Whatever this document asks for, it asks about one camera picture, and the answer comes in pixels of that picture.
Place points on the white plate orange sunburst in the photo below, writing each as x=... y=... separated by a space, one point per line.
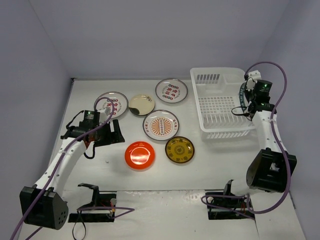
x=161 y=125

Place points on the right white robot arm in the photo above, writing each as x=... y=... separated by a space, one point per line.
x=270 y=168

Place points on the white plate red characters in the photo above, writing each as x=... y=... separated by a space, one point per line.
x=119 y=100
x=171 y=90

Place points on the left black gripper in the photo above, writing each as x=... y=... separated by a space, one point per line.
x=110 y=133

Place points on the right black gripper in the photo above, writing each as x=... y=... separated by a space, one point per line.
x=243 y=89

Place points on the white plastic dish rack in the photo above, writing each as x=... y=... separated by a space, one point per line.
x=216 y=92

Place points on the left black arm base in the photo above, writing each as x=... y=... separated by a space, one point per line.
x=99 y=199

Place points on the yellow patterned dark-rimmed plate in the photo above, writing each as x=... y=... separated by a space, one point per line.
x=180 y=150

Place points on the cream plate black blot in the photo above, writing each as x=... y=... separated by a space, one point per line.
x=141 y=104

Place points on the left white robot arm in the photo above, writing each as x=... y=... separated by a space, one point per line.
x=42 y=204

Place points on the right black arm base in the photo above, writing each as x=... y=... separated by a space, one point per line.
x=224 y=205

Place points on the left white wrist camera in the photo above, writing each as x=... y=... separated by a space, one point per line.
x=105 y=111

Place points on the green rimmed white plate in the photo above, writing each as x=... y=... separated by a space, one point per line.
x=242 y=94

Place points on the orange plastic plate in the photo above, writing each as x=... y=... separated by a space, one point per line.
x=140 y=155

